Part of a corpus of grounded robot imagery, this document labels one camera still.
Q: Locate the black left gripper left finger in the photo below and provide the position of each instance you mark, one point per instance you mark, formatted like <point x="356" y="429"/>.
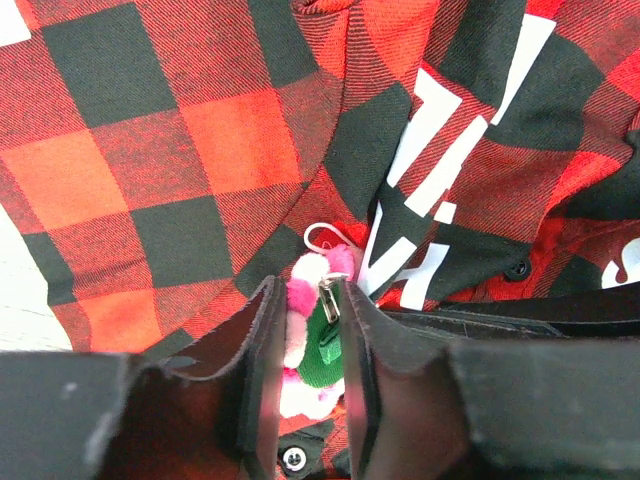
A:
<point x="210" y="411"/>

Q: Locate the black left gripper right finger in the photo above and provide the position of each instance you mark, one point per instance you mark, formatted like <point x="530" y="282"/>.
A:
<point x="485" y="409"/>

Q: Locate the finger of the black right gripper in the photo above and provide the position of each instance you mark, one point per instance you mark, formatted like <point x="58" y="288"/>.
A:
<point x="609" y="314"/>

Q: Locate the pink white flower brooch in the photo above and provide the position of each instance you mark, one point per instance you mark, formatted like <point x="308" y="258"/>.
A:
<point x="313" y="378"/>

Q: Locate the red black plaid shirt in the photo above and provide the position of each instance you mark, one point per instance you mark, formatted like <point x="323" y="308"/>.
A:
<point x="161" y="159"/>

